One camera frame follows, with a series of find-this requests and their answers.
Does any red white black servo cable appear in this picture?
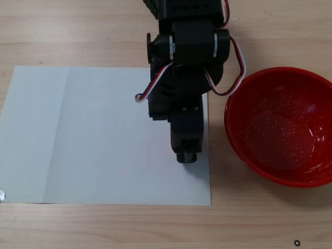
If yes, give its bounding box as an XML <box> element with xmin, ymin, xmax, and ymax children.
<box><xmin>203</xmin><ymin>0</ymin><xmax>246</xmax><ymax>97</ymax></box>
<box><xmin>134</xmin><ymin>61</ymin><xmax>174</xmax><ymax>104</ymax></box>

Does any white paper sheet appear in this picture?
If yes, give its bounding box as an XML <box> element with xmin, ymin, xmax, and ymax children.
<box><xmin>0</xmin><ymin>65</ymin><xmax>212</xmax><ymax>207</ymax></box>

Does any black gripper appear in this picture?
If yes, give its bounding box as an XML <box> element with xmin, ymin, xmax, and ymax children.
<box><xmin>147</xmin><ymin>62</ymin><xmax>224</xmax><ymax>164</ymax></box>

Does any red speckled bowl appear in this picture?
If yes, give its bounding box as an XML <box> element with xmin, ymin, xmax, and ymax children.
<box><xmin>224</xmin><ymin>66</ymin><xmax>332</xmax><ymax>188</ymax></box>

